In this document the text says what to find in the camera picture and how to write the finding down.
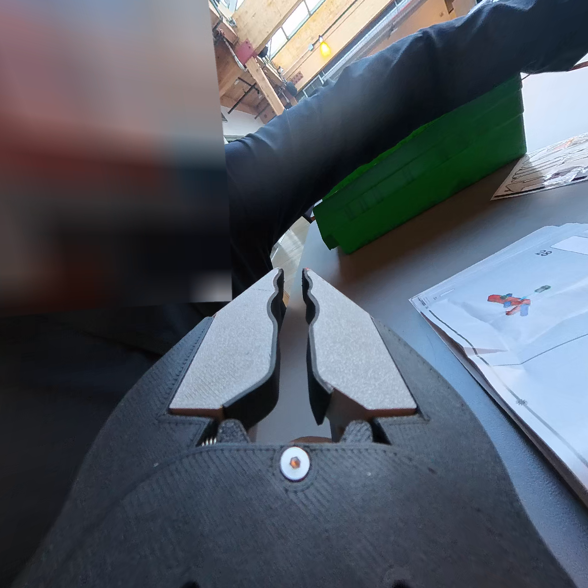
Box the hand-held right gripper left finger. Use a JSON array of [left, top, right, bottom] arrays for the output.
[[168, 268, 285, 430]]

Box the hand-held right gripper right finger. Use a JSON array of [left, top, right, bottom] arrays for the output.
[[301, 268, 418, 439]]

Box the white instruction booklet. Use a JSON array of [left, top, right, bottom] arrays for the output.
[[409, 223, 588, 503]]

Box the person's left forearm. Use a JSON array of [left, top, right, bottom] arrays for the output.
[[224, 0, 588, 299]]

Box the person's dark clothing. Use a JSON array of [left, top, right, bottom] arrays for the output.
[[0, 301, 217, 588]]

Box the green plastic bin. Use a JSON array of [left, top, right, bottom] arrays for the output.
[[313, 73, 527, 255]]

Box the printed cardboard sheet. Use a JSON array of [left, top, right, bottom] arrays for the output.
[[491, 132, 588, 202]]

